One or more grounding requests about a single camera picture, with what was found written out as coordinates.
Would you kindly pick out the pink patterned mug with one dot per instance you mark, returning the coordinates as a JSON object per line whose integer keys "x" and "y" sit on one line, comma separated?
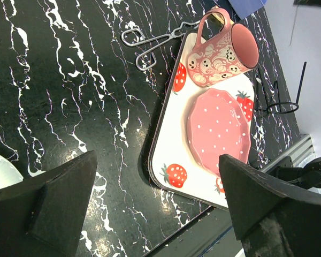
{"x": 230, "y": 52}

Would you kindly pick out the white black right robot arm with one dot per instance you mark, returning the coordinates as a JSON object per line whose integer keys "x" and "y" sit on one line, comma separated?
{"x": 307, "y": 177}

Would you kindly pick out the pink polka dot plate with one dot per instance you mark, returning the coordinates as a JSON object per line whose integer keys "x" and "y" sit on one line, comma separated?
{"x": 216, "y": 126}

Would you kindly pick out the white round dish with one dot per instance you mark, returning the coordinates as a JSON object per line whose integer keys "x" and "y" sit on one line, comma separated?
{"x": 9, "y": 174}

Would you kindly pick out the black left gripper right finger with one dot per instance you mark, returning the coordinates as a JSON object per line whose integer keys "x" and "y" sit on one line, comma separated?
{"x": 270, "y": 216}

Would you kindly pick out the blue plastic box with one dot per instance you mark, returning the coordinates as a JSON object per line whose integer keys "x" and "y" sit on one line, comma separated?
{"x": 244, "y": 8}

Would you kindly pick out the strawberry print white tray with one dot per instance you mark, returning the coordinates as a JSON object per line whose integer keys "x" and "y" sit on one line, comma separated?
{"x": 171, "y": 164}

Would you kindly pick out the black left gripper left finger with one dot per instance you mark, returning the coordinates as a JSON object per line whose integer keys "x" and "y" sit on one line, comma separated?
{"x": 44, "y": 215}

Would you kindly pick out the wooden test tube clamp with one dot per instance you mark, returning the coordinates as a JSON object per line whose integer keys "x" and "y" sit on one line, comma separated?
{"x": 219, "y": 17}

